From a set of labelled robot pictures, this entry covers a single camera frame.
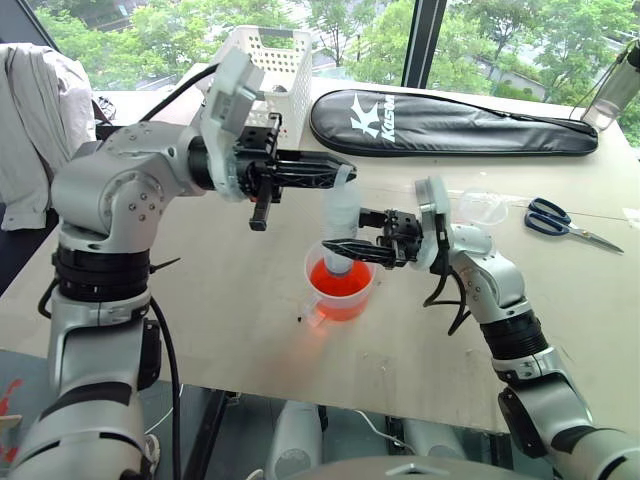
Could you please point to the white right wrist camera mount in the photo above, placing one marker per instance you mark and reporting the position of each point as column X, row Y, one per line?
column 430, row 215

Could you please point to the silver rounded robot leg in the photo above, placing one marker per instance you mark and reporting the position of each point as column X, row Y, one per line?
column 295, row 440
column 432, row 439

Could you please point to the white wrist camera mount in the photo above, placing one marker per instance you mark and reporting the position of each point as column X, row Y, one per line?
column 232, row 100
column 430, row 215

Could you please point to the white perforated plastic basket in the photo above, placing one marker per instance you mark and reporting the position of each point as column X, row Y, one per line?
column 287, row 65

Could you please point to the black table leg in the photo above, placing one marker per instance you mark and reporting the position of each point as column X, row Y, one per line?
column 207, row 435

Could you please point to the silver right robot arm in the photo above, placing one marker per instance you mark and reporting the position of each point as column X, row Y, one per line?
column 500, row 280

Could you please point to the clear cup with red liquid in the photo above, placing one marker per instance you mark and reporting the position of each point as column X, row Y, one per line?
column 342, row 295

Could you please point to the light grey shirt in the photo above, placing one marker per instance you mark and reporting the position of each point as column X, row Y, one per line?
column 35, row 130

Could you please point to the dark object in basket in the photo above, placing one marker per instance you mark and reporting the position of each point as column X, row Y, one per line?
column 278, row 90

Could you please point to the dark window frame post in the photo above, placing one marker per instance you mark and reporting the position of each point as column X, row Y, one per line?
column 424, row 40

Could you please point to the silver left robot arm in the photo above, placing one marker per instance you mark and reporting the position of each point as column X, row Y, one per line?
column 120, row 200

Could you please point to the grey rounded robot torso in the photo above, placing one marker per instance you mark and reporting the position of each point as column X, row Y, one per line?
column 415, row 470

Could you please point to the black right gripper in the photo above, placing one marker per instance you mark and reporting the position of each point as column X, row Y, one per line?
column 405, row 237

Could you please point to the clear plastic syringe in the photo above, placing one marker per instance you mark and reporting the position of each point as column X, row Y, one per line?
column 341, row 220

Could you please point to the clear plastic water bottle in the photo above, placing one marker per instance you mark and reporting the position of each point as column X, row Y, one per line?
column 607, row 95

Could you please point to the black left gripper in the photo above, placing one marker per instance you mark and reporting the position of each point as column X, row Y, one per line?
column 257, row 165

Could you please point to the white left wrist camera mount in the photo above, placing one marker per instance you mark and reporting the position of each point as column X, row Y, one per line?
column 232, row 100

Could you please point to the black racket bag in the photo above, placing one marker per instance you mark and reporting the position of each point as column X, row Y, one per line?
column 450, row 125

